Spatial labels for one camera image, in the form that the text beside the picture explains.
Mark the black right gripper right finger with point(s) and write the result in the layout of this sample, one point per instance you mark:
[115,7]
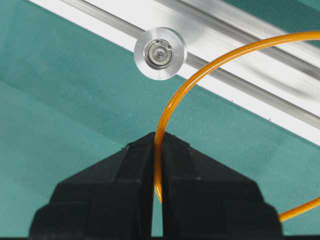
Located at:
[204,199]

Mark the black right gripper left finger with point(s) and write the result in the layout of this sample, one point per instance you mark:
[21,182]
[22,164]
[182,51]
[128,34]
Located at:
[110,200]

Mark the orange rubber belt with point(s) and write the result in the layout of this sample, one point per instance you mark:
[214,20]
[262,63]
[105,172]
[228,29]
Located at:
[199,75]

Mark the upper aluminium pulley shaft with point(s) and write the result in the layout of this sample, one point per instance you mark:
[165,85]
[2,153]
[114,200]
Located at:
[159,53]

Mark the green table cloth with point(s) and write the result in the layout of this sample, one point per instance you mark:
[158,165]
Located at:
[70,98]

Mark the aluminium extrusion rail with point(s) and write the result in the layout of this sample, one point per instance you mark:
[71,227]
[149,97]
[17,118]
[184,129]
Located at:
[266,71]

